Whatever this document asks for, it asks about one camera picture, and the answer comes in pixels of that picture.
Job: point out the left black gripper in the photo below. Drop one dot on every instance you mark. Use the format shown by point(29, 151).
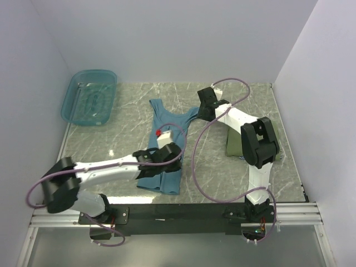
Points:
point(177, 166)

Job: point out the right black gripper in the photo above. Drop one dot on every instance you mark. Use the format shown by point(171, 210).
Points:
point(201, 115)

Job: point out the aluminium extrusion frame rail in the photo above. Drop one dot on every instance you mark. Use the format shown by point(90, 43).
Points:
point(299, 238)

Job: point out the blue white striped tank top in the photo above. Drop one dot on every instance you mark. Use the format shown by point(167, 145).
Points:
point(279, 156)

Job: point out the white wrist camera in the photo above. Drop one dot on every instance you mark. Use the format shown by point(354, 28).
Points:
point(164, 138)
point(218, 92)

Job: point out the olive green tank top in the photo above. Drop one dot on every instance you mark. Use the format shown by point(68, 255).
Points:
point(234, 144)

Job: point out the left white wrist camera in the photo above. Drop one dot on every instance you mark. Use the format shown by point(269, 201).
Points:
point(164, 138)

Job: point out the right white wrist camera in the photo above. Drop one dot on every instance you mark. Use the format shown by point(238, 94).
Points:
point(218, 92)

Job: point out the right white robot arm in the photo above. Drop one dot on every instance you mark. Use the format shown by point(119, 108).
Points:
point(259, 146)

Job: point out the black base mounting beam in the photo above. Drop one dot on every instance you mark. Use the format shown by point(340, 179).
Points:
point(151, 219)

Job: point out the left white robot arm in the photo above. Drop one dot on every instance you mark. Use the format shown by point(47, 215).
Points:
point(65, 185)

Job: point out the teal plastic laundry basket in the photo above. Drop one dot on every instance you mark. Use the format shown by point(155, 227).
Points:
point(89, 98)

